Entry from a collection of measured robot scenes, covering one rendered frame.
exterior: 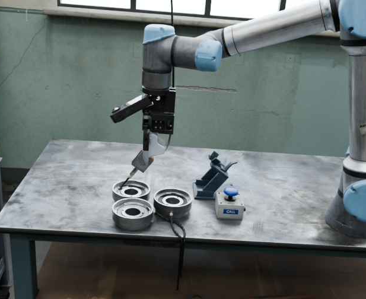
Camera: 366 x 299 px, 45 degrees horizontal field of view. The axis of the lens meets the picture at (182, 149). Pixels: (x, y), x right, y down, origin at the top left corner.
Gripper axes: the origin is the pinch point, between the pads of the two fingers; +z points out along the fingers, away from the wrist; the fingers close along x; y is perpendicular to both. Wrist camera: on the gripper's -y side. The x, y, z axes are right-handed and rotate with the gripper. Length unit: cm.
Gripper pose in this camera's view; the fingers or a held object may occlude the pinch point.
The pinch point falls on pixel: (145, 158)
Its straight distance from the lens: 122.5
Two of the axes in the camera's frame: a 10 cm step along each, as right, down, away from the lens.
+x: -0.3, -3.8, 9.2
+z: -0.7, 9.2, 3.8
